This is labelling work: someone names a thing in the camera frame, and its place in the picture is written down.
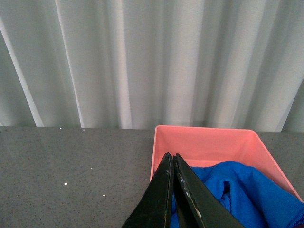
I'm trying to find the pink plastic box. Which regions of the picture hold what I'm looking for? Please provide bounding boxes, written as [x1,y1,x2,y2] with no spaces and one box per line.
[151,125,300,198]

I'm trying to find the blue microfiber cloth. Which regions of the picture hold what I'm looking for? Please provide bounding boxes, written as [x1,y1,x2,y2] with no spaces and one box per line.
[171,161,304,228]

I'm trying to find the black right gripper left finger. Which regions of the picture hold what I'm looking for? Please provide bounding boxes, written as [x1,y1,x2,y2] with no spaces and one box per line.
[123,153,174,228]

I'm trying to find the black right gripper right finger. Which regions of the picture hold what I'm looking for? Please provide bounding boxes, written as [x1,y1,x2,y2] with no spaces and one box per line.
[173,154,243,228]

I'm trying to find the white pleated curtain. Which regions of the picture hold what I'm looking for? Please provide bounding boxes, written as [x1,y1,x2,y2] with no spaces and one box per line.
[0,0,304,132]

